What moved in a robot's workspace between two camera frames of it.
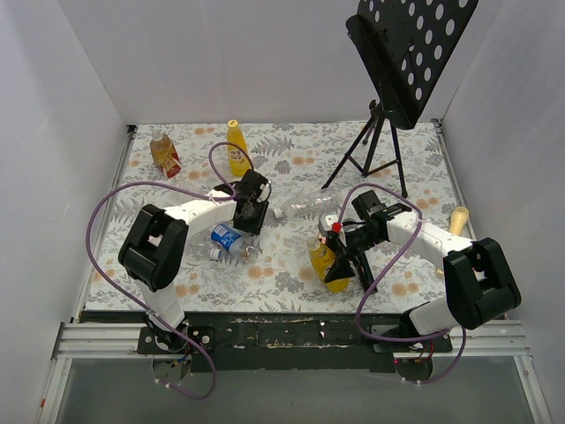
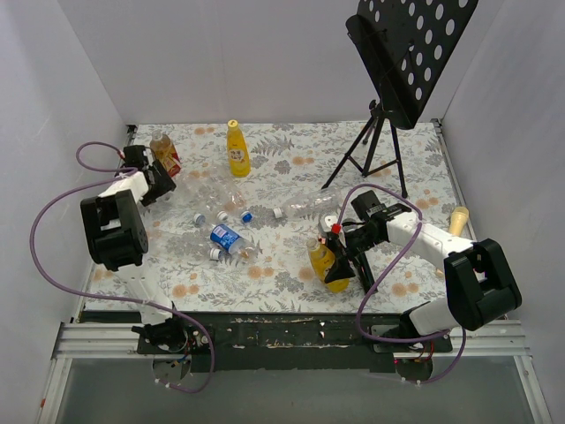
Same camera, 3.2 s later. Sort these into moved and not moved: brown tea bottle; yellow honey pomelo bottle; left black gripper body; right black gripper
Moved: left black gripper body
Not moved: right black gripper; brown tea bottle; yellow honey pomelo bottle
